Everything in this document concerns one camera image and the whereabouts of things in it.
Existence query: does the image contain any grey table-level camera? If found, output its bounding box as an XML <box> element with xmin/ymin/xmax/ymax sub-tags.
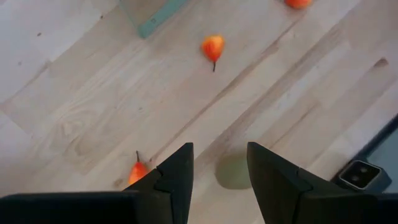
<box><xmin>330</xmin><ymin>159</ymin><xmax>393</xmax><ymax>194</ymax></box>

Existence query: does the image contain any green perforated metal shelf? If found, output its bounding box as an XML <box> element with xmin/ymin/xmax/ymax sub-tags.
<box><xmin>119</xmin><ymin>0</ymin><xmax>189</xmax><ymax>40</ymax></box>

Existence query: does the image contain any brown green kiwi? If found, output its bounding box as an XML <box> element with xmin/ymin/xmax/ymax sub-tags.
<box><xmin>214</xmin><ymin>151</ymin><xmax>251</xmax><ymax>190</ymax></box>

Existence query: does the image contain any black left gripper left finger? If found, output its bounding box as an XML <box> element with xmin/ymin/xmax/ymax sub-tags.
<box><xmin>126</xmin><ymin>142</ymin><xmax>195</xmax><ymax>224</ymax></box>

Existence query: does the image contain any small orange red pear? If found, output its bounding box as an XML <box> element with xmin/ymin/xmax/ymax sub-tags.
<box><xmin>127</xmin><ymin>150</ymin><xmax>150</xmax><ymax>186</ymax></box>
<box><xmin>200</xmin><ymin>34</ymin><xmax>226</xmax><ymax>73</ymax></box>
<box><xmin>284</xmin><ymin>0</ymin><xmax>313</xmax><ymax>10</ymax></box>

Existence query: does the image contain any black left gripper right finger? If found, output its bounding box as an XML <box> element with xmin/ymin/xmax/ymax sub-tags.
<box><xmin>247</xmin><ymin>141</ymin><xmax>379</xmax><ymax>224</ymax></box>

